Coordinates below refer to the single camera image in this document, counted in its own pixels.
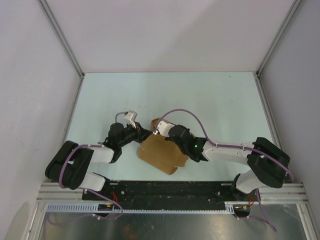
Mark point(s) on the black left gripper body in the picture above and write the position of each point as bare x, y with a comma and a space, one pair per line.
129, 135

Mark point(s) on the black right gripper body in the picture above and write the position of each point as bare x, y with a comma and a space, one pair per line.
183, 149

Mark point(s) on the brown cardboard box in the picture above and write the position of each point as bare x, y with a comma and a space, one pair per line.
162, 154

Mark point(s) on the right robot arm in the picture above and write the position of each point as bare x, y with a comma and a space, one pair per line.
268, 164

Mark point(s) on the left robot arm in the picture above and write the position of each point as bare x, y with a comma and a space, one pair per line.
69, 167

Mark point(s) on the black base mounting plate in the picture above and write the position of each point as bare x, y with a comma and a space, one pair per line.
125, 190

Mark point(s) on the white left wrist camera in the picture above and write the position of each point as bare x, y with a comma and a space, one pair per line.
130, 117

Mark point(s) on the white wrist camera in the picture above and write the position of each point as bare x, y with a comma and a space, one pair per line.
130, 117
163, 128

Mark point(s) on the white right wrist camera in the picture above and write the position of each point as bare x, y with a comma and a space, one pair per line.
163, 128

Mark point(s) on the grey slotted cable duct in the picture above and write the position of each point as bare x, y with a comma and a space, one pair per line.
106, 208

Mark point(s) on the aluminium frame rail right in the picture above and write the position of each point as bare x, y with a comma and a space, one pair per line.
284, 27

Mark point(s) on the aluminium frame rail left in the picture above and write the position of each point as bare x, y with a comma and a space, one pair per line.
45, 7

